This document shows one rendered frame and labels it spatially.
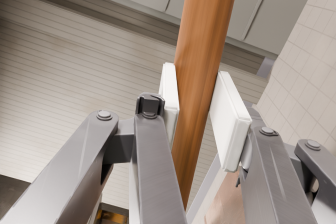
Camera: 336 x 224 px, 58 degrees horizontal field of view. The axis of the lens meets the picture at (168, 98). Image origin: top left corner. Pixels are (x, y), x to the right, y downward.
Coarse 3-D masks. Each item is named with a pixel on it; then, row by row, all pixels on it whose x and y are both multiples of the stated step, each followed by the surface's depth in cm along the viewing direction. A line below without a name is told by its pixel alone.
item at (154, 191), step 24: (144, 96) 13; (144, 120) 12; (144, 144) 11; (168, 144) 11; (144, 168) 10; (168, 168) 10; (144, 192) 8; (168, 192) 9; (144, 216) 8; (168, 216) 8
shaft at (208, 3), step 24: (192, 0) 18; (216, 0) 17; (192, 24) 18; (216, 24) 18; (192, 48) 18; (216, 48) 19; (192, 72) 19; (216, 72) 20; (192, 96) 19; (192, 120) 20; (192, 144) 21; (192, 168) 22
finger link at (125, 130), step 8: (120, 120) 13; (128, 120) 13; (120, 128) 13; (128, 128) 13; (120, 136) 12; (128, 136) 12; (112, 144) 12; (120, 144) 12; (128, 144) 12; (104, 152) 12; (112, 152) 12; (120, 152) 12; (128, 152) 13; (104, 160) 12; (112, 160) 13; (120, 160) 13; (128, 160) 13
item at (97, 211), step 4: (100, 196) 200; (100, 200) 200; (96, 204) 193; (100, 204) 202; (96, 208) 190; (100, 208) 205; (92, 212) 186; (96, 212) 187; (100, 212) 207; (92, 216) 183; (96, 216) 190; (100, 216) 210; (92, 220) 181; (96, 220) 192
